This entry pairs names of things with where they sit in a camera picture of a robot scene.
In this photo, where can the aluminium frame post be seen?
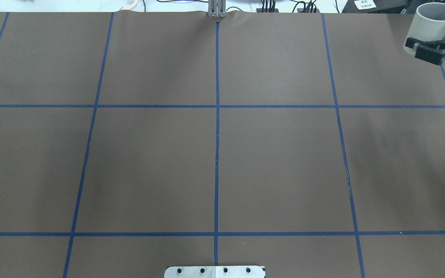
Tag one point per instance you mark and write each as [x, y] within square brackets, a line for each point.
[217, 8]

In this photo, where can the white ceramic mug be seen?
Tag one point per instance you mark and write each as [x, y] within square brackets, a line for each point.
[428, 24]

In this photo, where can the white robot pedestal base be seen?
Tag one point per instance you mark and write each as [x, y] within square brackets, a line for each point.
[239, 271]

